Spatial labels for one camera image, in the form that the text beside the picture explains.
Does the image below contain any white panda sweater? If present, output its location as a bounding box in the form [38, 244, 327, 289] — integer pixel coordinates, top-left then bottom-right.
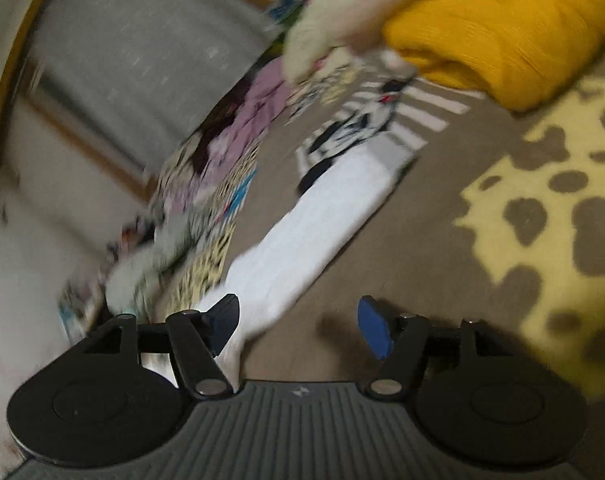
[105, 247, 176, 322]

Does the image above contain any printed cartoon blanket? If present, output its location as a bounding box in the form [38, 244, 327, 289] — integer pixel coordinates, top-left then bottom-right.
[57, 25, 605, 411]

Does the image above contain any cream quilt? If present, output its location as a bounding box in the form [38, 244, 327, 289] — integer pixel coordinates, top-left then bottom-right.
[285, 0, 464, 87]

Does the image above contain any dark maroon garment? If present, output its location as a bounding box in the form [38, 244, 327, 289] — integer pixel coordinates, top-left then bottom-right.
[190, 92, 254, 177]

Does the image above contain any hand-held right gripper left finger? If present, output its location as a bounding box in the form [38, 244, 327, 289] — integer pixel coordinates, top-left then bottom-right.
[62, 296, 240, 401]

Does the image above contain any grey mat with wood frame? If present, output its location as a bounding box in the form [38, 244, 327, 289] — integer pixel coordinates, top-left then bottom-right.
[0, 0, 283, 202]

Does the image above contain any white garment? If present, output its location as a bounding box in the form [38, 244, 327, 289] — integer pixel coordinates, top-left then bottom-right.
[197, 152, 414, 392]

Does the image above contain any yellow knitted garment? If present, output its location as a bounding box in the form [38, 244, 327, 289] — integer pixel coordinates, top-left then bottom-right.
[382, 0, 605, 113]

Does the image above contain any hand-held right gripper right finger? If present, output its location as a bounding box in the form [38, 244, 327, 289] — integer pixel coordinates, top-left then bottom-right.
[357, 296, 534, 401]

